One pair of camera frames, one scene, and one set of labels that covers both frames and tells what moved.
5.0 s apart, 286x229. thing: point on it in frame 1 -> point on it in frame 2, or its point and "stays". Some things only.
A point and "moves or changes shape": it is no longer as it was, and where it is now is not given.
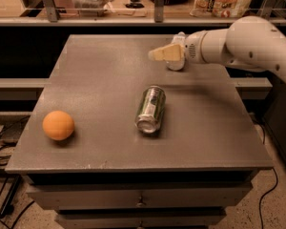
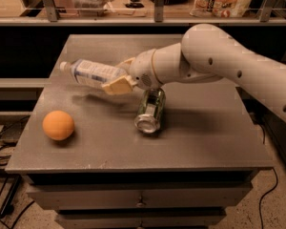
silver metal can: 148,117 stays
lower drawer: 140,218 stays
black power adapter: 11,133 stays
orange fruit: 58,125 stays
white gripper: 192,51 -> 142,69
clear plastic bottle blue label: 178,39 moves or changes shape
